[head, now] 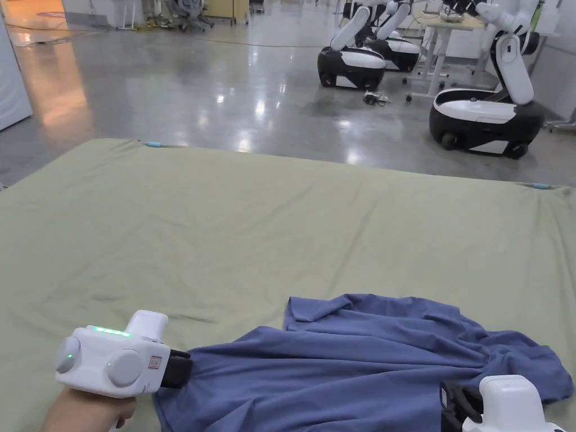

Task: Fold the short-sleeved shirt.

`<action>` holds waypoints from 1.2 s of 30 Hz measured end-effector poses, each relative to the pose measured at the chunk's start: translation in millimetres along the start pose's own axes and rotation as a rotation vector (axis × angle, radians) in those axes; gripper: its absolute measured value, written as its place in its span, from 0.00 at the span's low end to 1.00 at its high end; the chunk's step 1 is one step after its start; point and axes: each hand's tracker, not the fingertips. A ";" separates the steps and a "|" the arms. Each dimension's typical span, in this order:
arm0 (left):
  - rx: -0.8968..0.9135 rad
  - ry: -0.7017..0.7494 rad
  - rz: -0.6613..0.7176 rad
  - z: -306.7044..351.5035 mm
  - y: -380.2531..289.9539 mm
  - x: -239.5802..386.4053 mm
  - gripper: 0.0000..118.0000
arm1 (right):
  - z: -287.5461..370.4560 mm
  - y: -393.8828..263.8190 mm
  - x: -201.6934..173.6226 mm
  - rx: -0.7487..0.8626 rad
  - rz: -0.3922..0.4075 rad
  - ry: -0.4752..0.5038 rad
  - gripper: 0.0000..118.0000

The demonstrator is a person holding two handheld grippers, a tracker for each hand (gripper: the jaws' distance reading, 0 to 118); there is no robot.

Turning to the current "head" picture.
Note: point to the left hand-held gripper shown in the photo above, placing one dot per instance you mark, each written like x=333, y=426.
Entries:
x=96, y=360

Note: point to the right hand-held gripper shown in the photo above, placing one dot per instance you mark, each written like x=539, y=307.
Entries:
x=510, y=402

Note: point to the dark blue shirt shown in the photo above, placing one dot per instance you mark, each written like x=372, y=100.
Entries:
x=337, y=364

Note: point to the person's left hand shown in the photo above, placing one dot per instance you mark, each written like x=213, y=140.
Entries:
x=78, y=411

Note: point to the bed with pale green sheet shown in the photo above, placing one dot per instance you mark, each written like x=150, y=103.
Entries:
x=225, y=225

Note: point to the small blue sheet clip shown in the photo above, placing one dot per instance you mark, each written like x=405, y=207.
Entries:
x=155, y=144
x=542, y=186

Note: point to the white and black wheeled robot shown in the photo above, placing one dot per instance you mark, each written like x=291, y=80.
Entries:
x=351, y=63
x=400, y=51
x=481, y=121

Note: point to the white desk on castors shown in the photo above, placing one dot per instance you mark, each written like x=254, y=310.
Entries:
x=443, y=27

